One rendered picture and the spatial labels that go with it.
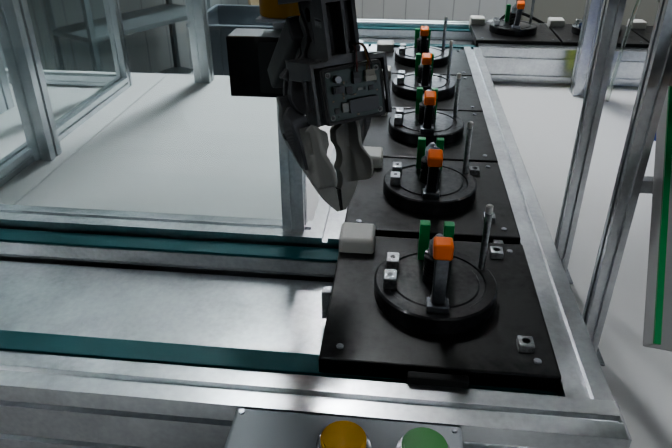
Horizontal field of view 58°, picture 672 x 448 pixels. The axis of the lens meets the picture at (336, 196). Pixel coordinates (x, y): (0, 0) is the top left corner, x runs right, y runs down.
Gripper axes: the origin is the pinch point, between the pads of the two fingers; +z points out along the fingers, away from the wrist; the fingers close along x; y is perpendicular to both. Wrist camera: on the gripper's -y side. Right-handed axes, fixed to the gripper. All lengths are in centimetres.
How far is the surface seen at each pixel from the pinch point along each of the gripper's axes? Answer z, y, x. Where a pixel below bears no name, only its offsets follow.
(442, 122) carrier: 5, -42, 39
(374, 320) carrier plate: 15.2, -0.5, 2.8
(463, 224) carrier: 13.1, -13.5, 23.4
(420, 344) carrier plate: 16.5, 4.7, 5.4
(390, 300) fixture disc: 13.3, -0.3, 4.8
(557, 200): 22, -31, 56
